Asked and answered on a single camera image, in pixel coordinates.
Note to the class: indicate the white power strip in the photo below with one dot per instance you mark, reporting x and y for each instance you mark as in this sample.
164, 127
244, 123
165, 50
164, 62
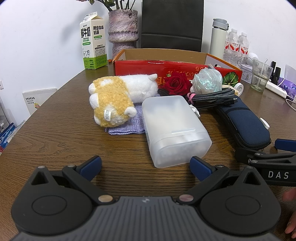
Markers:
276, 89

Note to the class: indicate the red artificial rose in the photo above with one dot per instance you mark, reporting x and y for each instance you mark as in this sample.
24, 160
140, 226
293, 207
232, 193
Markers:
176, 84

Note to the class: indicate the iridescent mesh ball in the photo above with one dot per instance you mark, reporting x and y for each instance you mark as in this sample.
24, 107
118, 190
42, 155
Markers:
206, 81

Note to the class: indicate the water bottle left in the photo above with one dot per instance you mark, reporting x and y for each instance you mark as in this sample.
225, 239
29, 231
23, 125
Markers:
232, 45

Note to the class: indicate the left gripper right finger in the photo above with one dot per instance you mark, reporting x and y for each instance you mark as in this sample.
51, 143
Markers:
207, 192

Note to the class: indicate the milk carton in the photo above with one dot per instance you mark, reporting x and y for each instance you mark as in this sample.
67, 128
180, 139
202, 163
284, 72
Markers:
93, 41

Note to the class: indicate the black paper bag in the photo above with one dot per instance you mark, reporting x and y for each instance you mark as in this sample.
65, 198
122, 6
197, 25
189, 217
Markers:
172, 24

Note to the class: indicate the white thermos bottle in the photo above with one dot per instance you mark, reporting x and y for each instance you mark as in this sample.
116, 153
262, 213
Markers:
218, 37

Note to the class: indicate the navy blue pouch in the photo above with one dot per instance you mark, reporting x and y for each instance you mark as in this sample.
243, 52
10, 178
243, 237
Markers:
248, 130

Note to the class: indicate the water bottle middle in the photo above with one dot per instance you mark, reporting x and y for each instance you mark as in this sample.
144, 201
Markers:
243, 45

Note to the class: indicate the clear glass cup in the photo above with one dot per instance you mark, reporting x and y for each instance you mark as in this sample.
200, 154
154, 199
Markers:
261, 73

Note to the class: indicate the purple knitted cloth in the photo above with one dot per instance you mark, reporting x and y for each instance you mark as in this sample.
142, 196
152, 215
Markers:
133, 125

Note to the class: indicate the water bottle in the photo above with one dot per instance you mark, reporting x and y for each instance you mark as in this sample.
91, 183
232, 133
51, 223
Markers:
243, 45
232, 45

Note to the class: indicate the person's right hand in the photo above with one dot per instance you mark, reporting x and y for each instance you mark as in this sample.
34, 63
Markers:
290, 195

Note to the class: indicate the red cardboard box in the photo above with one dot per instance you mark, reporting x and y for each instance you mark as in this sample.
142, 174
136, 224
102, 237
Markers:
169, 62

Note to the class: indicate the white wall box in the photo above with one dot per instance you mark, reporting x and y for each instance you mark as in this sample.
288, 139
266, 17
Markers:
34, 99

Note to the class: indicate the translucent plastic box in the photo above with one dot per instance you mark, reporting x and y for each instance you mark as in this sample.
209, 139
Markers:
173, 130

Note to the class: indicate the dried pink flowers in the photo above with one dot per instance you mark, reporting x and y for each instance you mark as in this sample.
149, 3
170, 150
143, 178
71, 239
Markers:
117, 4

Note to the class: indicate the purple ceramic vase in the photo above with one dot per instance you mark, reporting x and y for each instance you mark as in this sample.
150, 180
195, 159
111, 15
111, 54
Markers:
123, 30

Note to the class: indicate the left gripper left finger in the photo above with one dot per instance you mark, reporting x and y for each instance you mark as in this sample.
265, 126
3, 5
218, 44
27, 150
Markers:
70, 186

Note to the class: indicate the purple tissue pack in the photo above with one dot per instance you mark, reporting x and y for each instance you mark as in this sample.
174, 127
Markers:
288, 86

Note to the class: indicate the yellow white plush toy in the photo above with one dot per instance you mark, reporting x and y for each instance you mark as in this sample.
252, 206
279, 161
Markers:
113, 97

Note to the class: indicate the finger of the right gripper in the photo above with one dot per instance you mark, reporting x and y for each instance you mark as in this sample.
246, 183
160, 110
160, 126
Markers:
285, 145
248, 156

